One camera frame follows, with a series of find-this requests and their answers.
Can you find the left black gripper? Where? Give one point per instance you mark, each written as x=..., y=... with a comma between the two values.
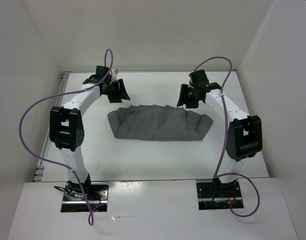
x=121, y=93

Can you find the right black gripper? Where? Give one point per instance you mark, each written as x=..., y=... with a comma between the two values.
x=183, y=97

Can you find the grey pleated skirt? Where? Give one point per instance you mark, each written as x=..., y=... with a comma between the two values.
x=158, y=123

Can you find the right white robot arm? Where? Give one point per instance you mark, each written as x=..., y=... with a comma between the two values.
x=242, y=132

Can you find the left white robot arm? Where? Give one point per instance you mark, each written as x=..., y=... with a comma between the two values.
x=66, y=124

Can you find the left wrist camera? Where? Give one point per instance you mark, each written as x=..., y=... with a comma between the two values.
x=113, y=74

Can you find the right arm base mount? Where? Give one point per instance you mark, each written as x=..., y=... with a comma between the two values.
x=213, y=195

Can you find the aluminium table edge rail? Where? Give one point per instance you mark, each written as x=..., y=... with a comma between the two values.
x=40, y=166

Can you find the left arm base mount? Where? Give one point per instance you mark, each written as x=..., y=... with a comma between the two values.
x=74, y=201

